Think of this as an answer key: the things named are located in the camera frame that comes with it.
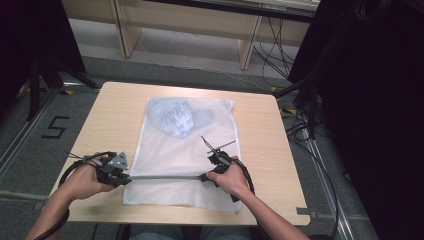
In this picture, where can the black metal stand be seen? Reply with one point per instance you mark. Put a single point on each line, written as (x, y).
(310, 100)

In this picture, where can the light blue garment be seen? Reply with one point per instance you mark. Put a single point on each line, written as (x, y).
(175, 118)

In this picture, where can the person's right hand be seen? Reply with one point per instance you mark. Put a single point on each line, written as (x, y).
(231, 181)

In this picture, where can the light wooden desk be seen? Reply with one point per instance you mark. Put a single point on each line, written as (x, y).
(186, 20)

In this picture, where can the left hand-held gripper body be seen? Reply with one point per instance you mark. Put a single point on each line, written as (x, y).
(113, 171)

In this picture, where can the aluminium floor rail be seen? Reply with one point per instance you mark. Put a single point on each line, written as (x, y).
(23, 133)
(328, 186)

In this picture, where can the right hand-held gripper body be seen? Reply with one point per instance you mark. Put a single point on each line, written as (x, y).
(220, 161)

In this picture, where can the black curtain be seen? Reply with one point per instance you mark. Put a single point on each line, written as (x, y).
(30, 36)
(376, 110)

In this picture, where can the person's left hand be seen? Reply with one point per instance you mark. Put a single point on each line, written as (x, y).
(83, 181)

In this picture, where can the white mesh laundry bag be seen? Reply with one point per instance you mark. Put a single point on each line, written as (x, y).
(170, 156)

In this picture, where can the black tripod stand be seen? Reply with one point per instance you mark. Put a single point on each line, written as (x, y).
(35, 86)

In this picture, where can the grey tape strip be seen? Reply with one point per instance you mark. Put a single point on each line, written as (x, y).
(305, 211)

